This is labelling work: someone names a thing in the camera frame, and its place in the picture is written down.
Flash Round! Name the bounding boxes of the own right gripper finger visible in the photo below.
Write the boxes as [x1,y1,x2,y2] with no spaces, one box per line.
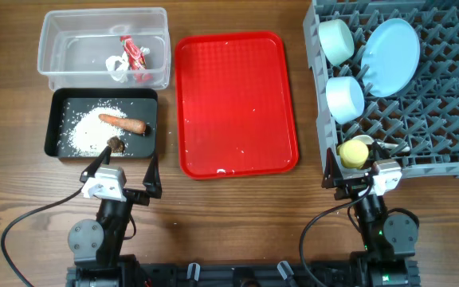
[321,148,343,189]
[371,141,390,163]

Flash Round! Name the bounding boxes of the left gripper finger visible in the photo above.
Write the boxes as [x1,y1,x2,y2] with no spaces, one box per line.
[80,146,112,183]
[143,153,162,199]

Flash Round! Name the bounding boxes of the brown food lump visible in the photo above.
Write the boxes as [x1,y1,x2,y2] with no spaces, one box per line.
[107,136,125,153]

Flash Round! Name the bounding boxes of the white plastic spoon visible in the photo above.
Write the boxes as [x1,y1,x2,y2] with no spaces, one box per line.
[352,135,398,150]

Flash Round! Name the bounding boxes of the yellow plastic cup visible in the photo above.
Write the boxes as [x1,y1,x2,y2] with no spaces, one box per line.
[336,140,369,169]

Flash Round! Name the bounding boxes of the white rice pile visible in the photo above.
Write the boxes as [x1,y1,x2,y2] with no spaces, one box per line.
[57,99,130,157]

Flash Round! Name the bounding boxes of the light blue bowl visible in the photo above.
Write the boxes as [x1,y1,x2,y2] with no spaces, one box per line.
[326,77,365,124]

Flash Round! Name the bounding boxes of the white tissue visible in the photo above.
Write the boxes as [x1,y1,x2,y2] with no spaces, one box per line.
[105,47,151,83]

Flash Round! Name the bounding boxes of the light blue plate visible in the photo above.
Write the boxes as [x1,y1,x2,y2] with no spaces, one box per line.
[361,18,420,97]

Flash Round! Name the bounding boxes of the red snack wrapper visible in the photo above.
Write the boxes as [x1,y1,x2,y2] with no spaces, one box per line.
[120,36,153,83]

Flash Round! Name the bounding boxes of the mint green bowl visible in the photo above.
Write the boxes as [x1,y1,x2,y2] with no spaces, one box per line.
[319,19,355,65]

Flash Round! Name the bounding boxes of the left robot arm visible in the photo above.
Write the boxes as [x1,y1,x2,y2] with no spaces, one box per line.
[66,147,350,287]

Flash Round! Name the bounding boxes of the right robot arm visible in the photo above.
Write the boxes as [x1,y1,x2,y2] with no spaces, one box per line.
[323,142,421,287]

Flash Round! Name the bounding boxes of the black waste tray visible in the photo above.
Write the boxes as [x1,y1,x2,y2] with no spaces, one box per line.
[44,88,159,159]

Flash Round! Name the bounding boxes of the grey dishwasher rack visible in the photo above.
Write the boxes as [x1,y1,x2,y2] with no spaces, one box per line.
[303,1,459,178]

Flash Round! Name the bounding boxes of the red plastic tray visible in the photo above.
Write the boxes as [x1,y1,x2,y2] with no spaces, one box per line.
[175,31,299,180]

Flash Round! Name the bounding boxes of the clear plastic storage box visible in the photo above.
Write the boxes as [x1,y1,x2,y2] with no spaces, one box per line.
[37,7,171,91]

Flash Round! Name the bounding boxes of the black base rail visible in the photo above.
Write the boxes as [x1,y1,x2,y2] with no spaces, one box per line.
[65,261,420,287]

